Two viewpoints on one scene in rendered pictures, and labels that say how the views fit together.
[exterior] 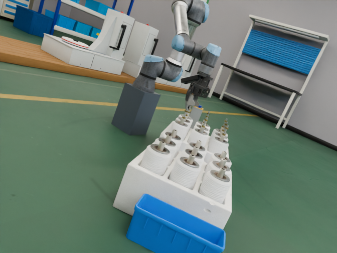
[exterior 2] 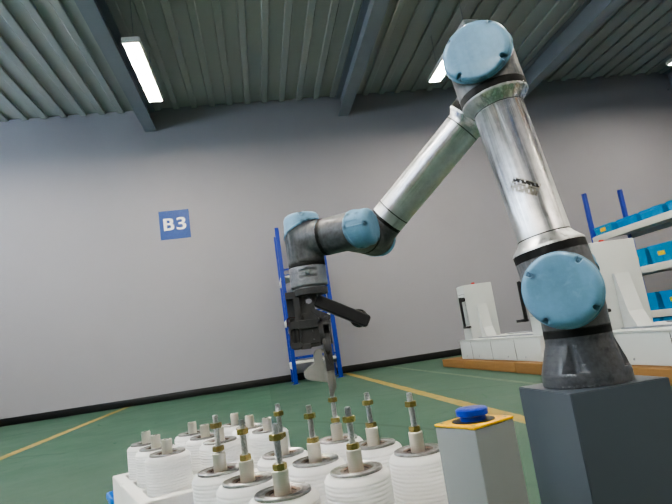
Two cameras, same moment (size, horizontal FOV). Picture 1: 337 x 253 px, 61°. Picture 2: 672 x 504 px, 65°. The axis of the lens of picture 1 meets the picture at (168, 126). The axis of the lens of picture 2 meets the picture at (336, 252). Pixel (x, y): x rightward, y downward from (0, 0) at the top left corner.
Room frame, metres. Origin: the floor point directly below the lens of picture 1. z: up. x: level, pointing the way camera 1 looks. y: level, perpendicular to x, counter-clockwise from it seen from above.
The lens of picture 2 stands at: (2.39, -0.69, 0.44)
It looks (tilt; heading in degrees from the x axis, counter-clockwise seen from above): 9 degrees up; 141
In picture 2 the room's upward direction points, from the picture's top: 8 degrees counter-clockwise
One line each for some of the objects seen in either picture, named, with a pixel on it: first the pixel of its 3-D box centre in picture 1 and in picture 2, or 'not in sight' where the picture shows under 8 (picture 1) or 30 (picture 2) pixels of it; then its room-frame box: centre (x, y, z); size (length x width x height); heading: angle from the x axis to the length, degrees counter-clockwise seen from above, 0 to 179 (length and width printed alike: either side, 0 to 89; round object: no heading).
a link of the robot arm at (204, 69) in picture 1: (205, 70); (308, 278); (1.53, -0.07, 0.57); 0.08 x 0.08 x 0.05
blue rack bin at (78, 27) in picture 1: (76, 26); not in sight; (6.29, 2.65, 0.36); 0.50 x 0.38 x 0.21; 61
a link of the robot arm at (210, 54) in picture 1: (210, 55); (304, 240); (1.53, -0.07, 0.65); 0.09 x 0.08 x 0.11; 26
